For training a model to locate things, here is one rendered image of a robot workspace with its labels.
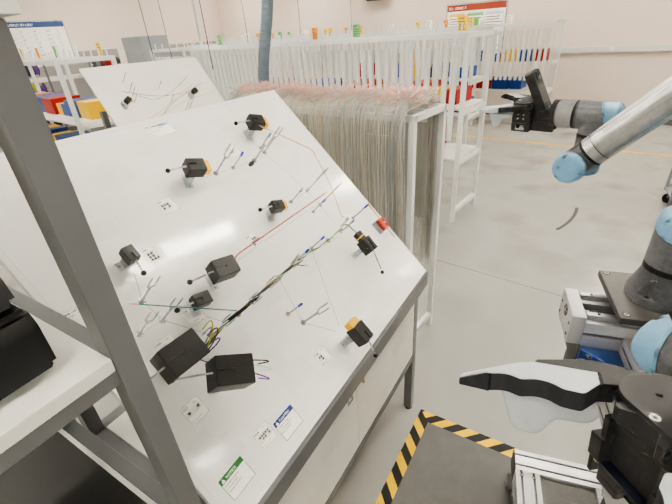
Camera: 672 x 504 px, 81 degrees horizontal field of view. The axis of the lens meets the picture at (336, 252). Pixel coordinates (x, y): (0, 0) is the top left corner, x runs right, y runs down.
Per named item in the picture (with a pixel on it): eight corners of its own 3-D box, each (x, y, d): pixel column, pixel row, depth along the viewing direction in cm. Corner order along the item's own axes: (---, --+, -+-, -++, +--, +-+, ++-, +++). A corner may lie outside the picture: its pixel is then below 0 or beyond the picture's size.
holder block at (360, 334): (360, 367, 126) (380, 358, 119) (335, 338, 126) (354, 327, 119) (367, 358, 129) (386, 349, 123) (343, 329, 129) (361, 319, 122)
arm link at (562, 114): (572, 104, 105) (582, 95, 109) (553, 103, 108) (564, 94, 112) (567, 132, 109) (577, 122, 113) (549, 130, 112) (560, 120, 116)
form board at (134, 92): (263, 212, 463) (238, 55, 383) (174, 255, 384) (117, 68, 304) (224, 201, 504) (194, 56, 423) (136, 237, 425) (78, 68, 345)
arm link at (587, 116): (612, 138, 102) (622, 103, 98) (566, 134, 109) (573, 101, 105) (620, 132, 107) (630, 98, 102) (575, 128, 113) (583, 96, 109)
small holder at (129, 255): (133, 287, 97) (139, 276, 93) (112, 262, 97) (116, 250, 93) (149, 277, 101) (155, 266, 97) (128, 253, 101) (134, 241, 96)
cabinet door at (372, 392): (414, 355, 192) (417, 288, 173) (361, 445, 152) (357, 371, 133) (409, 353, 194) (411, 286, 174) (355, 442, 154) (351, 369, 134)
